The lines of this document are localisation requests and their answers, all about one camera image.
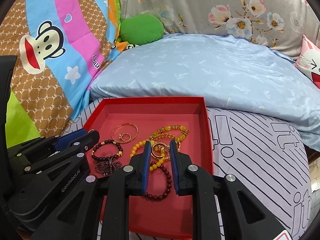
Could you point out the light blue blanket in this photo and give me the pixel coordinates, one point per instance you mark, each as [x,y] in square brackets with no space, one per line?
[227,72]

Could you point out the colourful cartoon monkey quilt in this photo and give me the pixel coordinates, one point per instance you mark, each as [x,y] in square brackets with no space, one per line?
[61,47]

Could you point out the green plush cushion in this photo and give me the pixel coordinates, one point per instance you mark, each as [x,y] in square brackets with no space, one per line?
[141,29]

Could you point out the white pink cartoon pillow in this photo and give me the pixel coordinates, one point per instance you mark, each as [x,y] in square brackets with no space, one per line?
[308,61]

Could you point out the gold hoop earring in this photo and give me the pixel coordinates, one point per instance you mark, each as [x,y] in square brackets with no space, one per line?
[160,151]

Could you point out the thin gold bangle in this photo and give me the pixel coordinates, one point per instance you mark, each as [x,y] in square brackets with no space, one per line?
[121,136]

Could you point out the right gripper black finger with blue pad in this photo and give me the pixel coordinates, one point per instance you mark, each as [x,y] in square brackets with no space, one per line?
[98,208]
[223,208]

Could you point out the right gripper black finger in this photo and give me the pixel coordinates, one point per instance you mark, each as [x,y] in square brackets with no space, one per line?
[76,151]

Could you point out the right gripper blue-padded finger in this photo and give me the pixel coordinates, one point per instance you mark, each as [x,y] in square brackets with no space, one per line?
[66,140]

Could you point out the red jewelry tray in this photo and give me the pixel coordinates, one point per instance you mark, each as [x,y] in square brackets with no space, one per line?
[170,218]

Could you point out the grey floral pillow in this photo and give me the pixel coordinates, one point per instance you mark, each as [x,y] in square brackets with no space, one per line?
[277,24]

